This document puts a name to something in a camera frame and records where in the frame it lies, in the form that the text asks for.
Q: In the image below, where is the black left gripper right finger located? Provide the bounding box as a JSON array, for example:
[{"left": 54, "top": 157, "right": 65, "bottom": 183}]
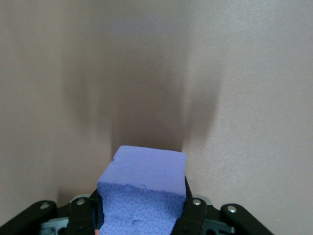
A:
[{"left": 171, "top": 176, "right": 272, "bottom": 235}]

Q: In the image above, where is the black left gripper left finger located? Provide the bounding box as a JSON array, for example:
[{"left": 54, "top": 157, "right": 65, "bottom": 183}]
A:
[{"left": 0, "top": 188, "right": 100, "bottom": 235}]

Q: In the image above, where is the purple foam cube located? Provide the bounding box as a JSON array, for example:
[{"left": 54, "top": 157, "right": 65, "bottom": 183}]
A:
[{"left": 97, "top": 145, "right": 187, "bottom": 235}]

